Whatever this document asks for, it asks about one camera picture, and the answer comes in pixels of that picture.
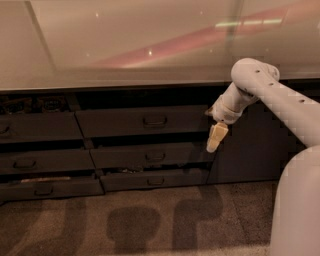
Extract grey cabinet door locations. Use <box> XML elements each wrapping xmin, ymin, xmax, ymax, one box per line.
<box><xmin>208</xmin><ymin>102</ymin><xmax>299</xmax><ymax>184</ymax></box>

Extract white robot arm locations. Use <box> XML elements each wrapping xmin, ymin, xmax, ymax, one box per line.
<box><xmin>206</xmin><ymin>58</ymin><xmax>320</xmax><ymax>256</ymax></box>

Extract snack bags in left drawer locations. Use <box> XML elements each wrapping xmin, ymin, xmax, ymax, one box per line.
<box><xmin>0</xmin><ymin>96</ymin><xmax>68</xmax><ymax>115</ymax></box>

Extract grey drawer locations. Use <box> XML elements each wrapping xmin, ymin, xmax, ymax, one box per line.
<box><xmin>100</xmin><ymin>168</ymin><xmax>209</xmax><ymax>191</ymax></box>
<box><xmin>76</xmin><ymin>105</ymin><xmax>208</xmax><ymax>138</ymax></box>
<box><xmin>0</xmin><ymin>177</ymin><xmax>104</xmax><ymax>201</ymax></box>
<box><xmin>0</xmin><ymin>112</ymin><xmax>82</xmax><ymax>144</ymax></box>
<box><xmin>0</xmin><ymin>149</ymin><xmax>94</xmax><ymax>175</ymax></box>
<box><xmin>90</xmin><ymin>142</ymin><xmax>213</xmax><ymax>168</ymax></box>

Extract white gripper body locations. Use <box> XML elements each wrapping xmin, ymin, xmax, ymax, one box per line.
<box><xmin>210</xmin><ymin>95</ymin><xmax>243</xmax><ymax>125</ymax></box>

